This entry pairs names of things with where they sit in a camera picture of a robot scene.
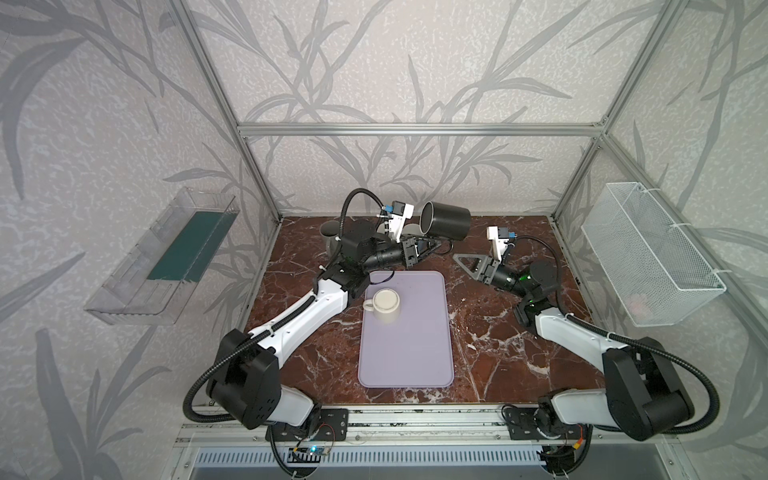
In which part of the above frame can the clear plastic wall bin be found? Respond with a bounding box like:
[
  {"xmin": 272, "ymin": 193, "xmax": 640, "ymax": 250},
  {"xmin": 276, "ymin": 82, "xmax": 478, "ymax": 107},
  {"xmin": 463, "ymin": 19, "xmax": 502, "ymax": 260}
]
[{"xmin": 84, "ymin": 187, "xmax": 240, "ymax": 326}]

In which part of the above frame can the aluminium front rail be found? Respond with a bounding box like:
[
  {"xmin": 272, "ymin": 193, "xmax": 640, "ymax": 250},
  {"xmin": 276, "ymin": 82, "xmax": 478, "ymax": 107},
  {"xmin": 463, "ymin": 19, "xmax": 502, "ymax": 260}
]
[{"xmin": 173, "ymin": 403, "xmax": 679, "ymax": 448}]

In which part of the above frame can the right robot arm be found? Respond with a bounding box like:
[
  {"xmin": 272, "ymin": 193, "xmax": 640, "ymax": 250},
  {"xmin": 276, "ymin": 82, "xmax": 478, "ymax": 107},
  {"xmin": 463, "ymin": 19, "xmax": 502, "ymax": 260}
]
[{"xmin": 453, "ymin": 234, "xmax": 721, "ymax": 441}]

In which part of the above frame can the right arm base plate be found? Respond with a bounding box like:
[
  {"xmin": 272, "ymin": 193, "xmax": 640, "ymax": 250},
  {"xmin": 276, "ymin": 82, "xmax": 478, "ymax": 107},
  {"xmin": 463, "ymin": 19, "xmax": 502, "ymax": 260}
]
[{"xmin": 500, "ymin": 404, "xmax": 583, "ymax": 442}]

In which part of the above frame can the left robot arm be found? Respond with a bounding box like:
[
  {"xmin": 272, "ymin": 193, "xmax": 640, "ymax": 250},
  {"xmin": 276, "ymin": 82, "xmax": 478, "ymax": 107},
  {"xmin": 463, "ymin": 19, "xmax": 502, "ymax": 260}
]
[{"xmin": 182, "ymin": 188, "xmax": 471, "ymax": 436}]

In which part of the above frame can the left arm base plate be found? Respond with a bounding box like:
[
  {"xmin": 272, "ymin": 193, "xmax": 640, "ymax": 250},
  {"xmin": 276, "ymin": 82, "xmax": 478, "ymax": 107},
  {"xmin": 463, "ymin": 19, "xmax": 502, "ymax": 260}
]
[{"xmin": 266, "ymin": 407, "xmax": 350, "ymax": 443}]

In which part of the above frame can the white slotted vent strip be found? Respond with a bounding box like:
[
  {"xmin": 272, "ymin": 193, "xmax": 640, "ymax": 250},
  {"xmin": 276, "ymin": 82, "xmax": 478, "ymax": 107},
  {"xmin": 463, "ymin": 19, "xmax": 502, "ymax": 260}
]
[{"xmin": 194, "ymin": 445, "xmax": 543, "ymax": 468}]

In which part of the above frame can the small green circuit board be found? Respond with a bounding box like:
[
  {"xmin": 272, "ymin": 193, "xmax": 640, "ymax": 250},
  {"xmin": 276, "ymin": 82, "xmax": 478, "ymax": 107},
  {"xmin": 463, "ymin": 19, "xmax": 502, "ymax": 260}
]
[{"xmin": 291, "ymin": 445, "xmax": 333, "ymax": 462}]

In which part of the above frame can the grey mug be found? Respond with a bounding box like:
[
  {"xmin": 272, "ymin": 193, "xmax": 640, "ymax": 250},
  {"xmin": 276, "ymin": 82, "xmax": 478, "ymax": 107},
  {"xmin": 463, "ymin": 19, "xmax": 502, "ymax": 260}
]
[{"xmin": 320, "ymin": 219, "xmax": 340, "ymax": 258}]

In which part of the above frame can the lilac rectangular tray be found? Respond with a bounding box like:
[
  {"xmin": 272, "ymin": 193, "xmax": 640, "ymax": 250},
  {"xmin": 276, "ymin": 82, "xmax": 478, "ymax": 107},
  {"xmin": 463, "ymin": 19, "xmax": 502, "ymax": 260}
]
[{"xmin": 358, "ymin": 271, "xmax": 454, "ymax": 389}]

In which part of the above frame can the cream white mug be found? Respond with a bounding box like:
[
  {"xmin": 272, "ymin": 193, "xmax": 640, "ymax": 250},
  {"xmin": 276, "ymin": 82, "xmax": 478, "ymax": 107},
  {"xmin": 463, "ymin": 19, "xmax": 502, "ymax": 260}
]
[{"xmin": 363, "ymin": 289, "xmax": 401, "ymax": 324}]

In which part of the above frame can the black mug white rim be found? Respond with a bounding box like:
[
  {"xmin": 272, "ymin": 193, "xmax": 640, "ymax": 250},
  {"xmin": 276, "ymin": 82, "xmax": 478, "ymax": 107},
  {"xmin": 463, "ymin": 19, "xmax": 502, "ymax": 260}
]
[{"xmin": 419, "ymin": 201, "xmax": 472, "ymax": 241}]

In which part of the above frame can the white wire mesh basket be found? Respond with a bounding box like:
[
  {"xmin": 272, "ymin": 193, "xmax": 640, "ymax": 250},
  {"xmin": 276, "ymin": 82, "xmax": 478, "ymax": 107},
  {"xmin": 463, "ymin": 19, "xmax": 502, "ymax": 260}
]
[{"xmin": 582, "ymin": 182, "xmax": 727, "ymax": 327}]

